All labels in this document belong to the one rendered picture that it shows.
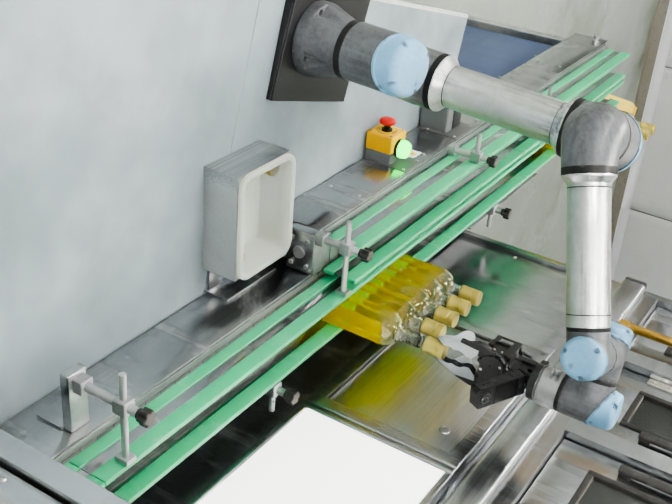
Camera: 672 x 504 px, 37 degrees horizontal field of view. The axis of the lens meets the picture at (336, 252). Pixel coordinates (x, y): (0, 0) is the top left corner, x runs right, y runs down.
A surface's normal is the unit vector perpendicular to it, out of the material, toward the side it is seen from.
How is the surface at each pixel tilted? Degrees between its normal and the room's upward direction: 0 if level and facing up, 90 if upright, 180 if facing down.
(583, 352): 91
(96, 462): 90
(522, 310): 91
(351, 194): 90
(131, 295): 0
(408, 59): 9
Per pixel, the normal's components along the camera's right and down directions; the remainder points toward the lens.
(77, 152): 0.84, 0.32
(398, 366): 0.08, -0.87
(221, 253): -0.54, 0.38
